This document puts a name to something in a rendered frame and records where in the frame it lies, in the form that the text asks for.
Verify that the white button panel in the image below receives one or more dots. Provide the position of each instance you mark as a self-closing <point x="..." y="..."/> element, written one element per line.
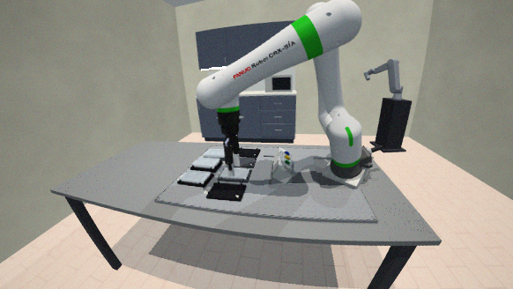
<point x="281" y="167"/>

